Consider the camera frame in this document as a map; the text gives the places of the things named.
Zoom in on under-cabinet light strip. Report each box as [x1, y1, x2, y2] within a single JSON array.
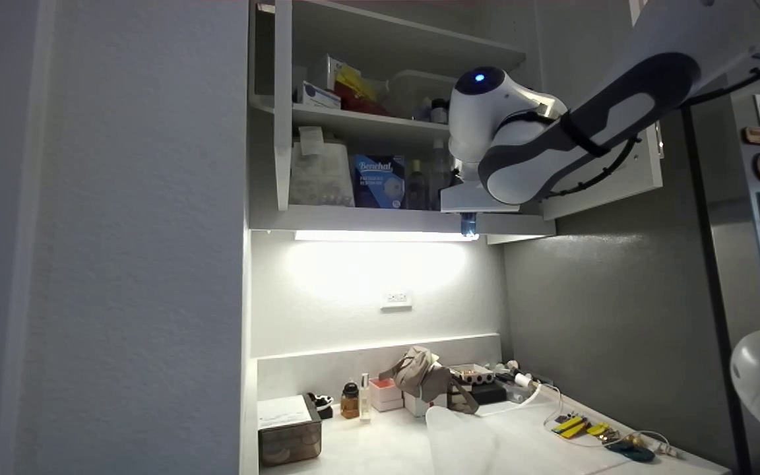
[[293, 231, 477, 244]]

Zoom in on white upper cabinet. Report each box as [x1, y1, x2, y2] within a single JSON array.
[[250, 0, 642, 232]]

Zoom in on grey metal box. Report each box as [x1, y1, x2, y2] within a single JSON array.
[[257, 396, 322, 468]]

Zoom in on white wall outlet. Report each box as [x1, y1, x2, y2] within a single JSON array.
[[380, 291, 415, 313]]

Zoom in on blue box on shelf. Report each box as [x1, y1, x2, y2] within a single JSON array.
[[353, 157, 407, 210]]

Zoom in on white plastic bag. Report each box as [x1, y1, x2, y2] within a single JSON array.
[[291, 128, 353, 206]]

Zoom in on stainless steel refrigerator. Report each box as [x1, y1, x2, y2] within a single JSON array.
[[685, 78, 760, 475]]

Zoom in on dark brick box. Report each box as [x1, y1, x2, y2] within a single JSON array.
[[454, 365, 509, 404]]

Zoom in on yellow handled tool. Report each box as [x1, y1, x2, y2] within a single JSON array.
[[555, 415, 608, 442]]

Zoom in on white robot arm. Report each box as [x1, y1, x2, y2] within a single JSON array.
[[452, 0, 760, 464]]

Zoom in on amber small bottle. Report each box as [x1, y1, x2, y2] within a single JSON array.
[[340, 382, 363, 419]]

